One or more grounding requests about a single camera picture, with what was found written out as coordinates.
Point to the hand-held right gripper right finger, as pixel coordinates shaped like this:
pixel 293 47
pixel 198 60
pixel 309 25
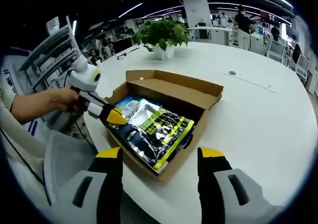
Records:
pixel 213 184

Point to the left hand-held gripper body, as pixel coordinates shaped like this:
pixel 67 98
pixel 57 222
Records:
pixel 85 81

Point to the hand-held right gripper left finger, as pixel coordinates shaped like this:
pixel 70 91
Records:
pixel 106 184

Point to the blue wet wipes packet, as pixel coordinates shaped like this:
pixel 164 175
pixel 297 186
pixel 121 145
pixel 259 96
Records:
pixel 129 102

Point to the black green soft packet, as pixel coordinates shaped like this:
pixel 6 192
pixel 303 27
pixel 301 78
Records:
pixel 159 132

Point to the brown cardboard shoe box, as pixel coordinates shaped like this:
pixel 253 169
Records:
pixel 174 85

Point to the person's left hand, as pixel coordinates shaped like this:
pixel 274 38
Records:
pixel 63 99

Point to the grey metal shelf rack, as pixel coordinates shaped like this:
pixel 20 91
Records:
pixel 49 57

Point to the black pen on card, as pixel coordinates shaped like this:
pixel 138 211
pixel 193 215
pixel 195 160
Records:
pixel 121 56

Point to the grey mesh office chair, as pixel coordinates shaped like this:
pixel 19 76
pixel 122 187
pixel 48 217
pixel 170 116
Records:
pixel 64 159

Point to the black computer monitor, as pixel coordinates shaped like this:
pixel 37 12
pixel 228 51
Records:
pixel 123 45

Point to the green plant in white pot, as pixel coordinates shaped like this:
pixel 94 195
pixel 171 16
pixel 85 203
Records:
pixel 161 32

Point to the white office chair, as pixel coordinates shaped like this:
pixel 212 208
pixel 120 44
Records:
pixel 275 50
pixel 303 66

